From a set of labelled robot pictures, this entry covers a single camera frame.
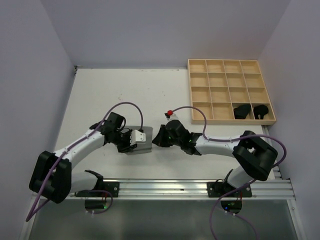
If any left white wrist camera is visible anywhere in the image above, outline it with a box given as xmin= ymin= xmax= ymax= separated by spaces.
xmin=130 ymin=129 xmax=146 ymax=146

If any purple cable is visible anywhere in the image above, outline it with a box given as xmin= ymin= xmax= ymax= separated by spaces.
xmin=25 ymin=101 xmax=145 ymax=223
xmin=172 ymin=106 xmax=287 ymax=240

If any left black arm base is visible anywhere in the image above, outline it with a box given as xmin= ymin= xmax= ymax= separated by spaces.
xmin=70 ymin=170 xmax=120 ymax=198

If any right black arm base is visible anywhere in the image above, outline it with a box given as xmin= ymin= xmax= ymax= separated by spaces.
xmin=206 ymin=170 xmax=253 ymax=198

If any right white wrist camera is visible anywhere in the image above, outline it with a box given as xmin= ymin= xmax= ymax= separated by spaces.
xmin=164 ymin=110 xmax=179 ymax=122

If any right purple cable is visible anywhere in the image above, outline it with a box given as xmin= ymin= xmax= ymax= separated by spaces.
xmin=172 ymin=106 xmax=287 ymax=240

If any aluminium mounting rail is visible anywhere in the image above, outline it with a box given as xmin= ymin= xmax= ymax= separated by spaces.
xmin=47 ymin=178 xmax=295 ymax=203

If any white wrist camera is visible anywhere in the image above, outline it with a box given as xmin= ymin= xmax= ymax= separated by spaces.
xmin=164 ymin=110 xmax=179 ymax=122
xmin=130 ymin=129 xmax=146 ymax=146

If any black striped underwear grey waistband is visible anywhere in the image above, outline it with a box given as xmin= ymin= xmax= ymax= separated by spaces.
xmin=233 ymin=103 xmax=251 ymax=120

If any black underwear beige waistband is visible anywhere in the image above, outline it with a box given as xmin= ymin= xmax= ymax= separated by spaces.
xmin=253 ymin=104 xmax=269 ymax=120

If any wooden compartment tray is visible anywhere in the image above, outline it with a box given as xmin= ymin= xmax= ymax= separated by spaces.
xmin=187 ymin=59 xmax=276 ymax=126

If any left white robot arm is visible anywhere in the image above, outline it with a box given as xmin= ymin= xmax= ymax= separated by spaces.
xmin=29 ymin=112 xmax=145 ymax=204

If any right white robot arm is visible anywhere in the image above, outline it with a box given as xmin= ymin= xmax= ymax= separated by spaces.
xmin=152 ymin=120 xmax=278 ymax=197

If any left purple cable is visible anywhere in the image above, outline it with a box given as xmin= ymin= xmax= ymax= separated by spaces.
xmin=25 ymin=101 xmax=145 ymax=223

